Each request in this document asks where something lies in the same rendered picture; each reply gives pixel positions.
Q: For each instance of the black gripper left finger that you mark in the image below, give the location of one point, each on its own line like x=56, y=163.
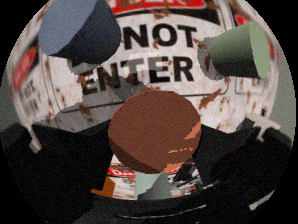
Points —
x=89, y=150

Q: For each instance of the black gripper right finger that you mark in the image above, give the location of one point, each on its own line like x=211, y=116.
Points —
x=217, y=148

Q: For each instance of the green cup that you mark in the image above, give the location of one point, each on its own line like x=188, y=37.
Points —
x=241, y=52

